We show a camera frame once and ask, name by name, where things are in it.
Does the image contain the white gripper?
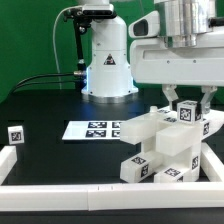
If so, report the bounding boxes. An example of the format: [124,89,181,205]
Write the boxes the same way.
[130,31,224,114]

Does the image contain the white chair seat part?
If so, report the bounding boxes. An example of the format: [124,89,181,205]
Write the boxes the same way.
[139,113,204,183]

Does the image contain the white chair back frame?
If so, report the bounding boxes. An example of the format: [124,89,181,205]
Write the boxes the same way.
[120,106,224,156]

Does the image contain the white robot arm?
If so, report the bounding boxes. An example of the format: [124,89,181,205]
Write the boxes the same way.
[129,0,224,114]

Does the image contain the white marker sheet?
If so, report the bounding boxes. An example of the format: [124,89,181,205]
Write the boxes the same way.
[62,120,121,141]

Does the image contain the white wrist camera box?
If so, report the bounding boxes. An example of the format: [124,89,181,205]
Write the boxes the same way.
[128,10,160,38]

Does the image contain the white workspace border frame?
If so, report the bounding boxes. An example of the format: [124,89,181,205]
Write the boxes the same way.
[0,146,224,211]

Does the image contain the black camera on stand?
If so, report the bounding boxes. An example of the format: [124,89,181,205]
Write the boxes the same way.
[63,4,117,90]

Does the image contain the white thin camera cable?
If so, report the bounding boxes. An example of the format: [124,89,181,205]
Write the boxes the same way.
[52,5,83,90]

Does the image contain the black cables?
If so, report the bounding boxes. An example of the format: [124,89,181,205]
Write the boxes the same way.
[9,70,88,96]

